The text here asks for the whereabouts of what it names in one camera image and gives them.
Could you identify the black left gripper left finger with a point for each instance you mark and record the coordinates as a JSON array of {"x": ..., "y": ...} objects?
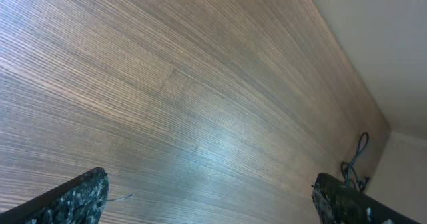
[{"x": 80, "y": 200}]

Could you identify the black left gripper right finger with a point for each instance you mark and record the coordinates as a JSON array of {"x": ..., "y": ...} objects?
[{"x": 338, "y": 203}]

